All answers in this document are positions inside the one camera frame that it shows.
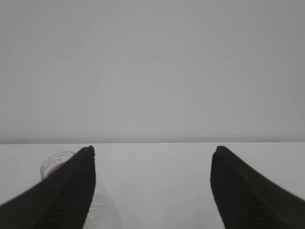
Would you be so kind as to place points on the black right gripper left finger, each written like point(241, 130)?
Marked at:
point(60, 201)

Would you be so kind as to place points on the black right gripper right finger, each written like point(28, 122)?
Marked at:
point(246, 199)

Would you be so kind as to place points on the clear water bottle red label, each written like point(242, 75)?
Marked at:
point(102, 213)

